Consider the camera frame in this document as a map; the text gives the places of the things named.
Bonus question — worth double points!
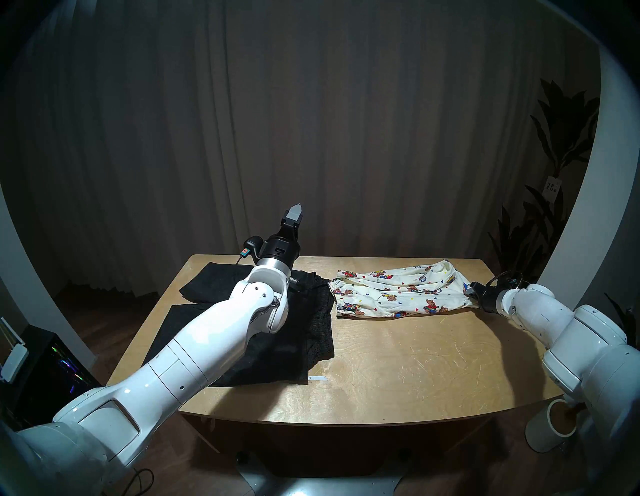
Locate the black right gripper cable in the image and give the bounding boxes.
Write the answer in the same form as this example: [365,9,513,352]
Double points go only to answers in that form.
[487,271,526,291]

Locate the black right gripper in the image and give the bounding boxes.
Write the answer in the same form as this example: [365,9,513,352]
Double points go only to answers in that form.
[465,280,506,315]

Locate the tall dark leafy plant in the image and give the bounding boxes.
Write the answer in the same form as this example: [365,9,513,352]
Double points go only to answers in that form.
[487,77,601,288]

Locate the white bear print shorts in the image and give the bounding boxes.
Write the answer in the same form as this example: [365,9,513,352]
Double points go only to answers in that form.
[330,259,476,319]

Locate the white box device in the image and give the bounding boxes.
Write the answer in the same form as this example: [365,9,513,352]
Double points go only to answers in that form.
[0,317,30,385]

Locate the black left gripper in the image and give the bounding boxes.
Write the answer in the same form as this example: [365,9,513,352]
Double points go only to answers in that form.
[257,202,304,266]

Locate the small dark leafy plant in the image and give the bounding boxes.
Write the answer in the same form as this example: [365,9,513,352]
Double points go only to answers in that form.
[602,292,640,351]

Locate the black computer tower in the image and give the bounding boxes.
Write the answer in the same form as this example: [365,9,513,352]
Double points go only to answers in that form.
[12,325,103,431]

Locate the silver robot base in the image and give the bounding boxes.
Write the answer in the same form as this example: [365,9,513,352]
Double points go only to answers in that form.
[235,450,413,496]

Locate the light wooden table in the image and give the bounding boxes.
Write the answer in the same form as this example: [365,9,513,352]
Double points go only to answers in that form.
[105,254,566,478]

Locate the grey pleated curtain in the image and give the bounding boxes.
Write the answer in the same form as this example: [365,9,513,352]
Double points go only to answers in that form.
[15,0,601,297]

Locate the black drawstring shorts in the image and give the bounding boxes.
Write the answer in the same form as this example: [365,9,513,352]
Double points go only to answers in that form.
[142,262,336,388]

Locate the black floor cable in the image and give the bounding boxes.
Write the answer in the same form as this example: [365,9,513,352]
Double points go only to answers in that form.
[120,467,156,496]

